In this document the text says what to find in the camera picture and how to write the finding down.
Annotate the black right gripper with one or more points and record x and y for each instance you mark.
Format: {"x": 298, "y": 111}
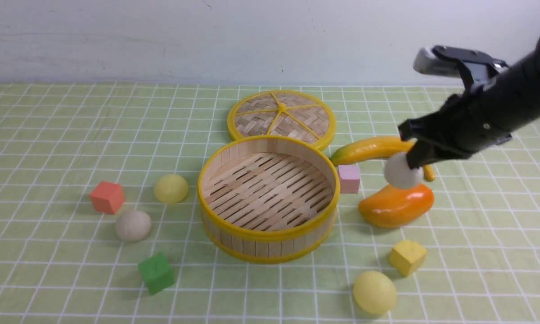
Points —
{"x": 465, "y": 125}

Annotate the white bun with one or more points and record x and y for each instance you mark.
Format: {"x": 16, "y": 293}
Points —
{"x": 398, "y": 174}
{"x": 133, "y": 226}

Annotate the yellow bun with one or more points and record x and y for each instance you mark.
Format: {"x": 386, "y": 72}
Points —
{"x": 171, "y": 189}
{"x": 374, "y": 292}

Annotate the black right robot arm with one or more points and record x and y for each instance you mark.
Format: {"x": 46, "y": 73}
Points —
{"x": 522, "y": 81}

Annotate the woven bamboo steamer lid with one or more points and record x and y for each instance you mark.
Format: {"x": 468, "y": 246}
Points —
{"x": 286, "y": 113}

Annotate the bamboo steamer tray yellow rim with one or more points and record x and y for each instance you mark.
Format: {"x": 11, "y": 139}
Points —
{"x": 268, "y": 199}

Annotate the yellow toy banana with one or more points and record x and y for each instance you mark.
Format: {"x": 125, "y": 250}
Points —
{"x": 369, "y": 148}

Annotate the orange toy mango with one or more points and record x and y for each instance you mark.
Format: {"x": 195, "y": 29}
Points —
{"x": 391, "y": 208}

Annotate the pink cube block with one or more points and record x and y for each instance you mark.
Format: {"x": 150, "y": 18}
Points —
{"x": 350, "y": 178}

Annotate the yellow cube block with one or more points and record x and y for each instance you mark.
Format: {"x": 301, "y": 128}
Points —
{"x": 407, "y": 256}

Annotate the green cube block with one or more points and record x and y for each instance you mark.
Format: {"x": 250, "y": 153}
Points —
{"x": 157, "y": 274}

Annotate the red cube block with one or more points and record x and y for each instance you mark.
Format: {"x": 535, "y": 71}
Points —
{"x": 107, "y": 197}

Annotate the green checkered tablecloth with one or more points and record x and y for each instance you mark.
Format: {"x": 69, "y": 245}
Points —
{"x": 61, "y": 262}

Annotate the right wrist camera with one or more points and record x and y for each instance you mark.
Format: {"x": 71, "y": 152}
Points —
{"x": 474, "y": 68}

